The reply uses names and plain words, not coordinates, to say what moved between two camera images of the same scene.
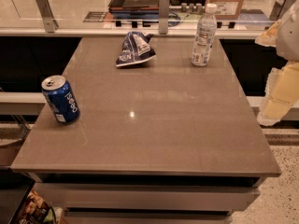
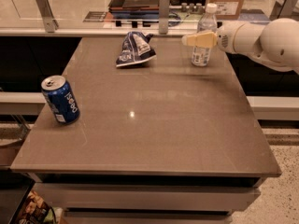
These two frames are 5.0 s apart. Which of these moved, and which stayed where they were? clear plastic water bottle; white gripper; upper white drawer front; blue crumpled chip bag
Moved: white gripper
Stayed: upper white drawer front; blue crumpled chip bag; clear plastic water bottle
